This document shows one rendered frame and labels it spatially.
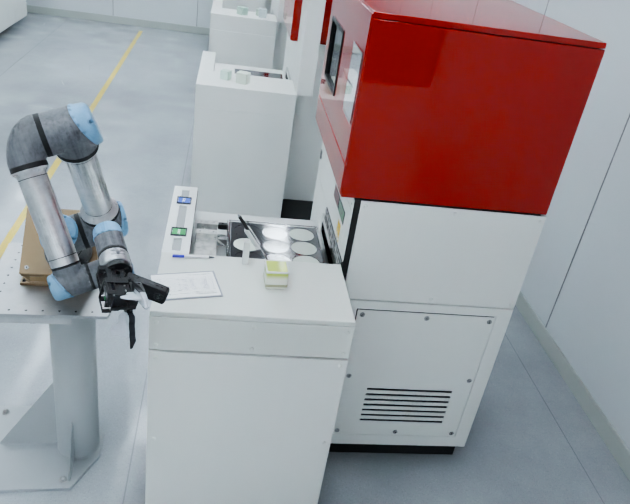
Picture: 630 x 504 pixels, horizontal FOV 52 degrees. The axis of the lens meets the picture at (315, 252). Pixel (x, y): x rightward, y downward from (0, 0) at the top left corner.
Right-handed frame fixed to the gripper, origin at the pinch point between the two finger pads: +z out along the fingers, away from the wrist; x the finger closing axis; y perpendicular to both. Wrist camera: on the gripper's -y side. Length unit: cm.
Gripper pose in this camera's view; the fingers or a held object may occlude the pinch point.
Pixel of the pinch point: (141, 330)
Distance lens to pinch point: 158.7
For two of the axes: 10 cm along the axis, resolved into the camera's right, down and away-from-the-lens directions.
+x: 4.0, -7.1, -5.8
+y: -8.3, -0.2, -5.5
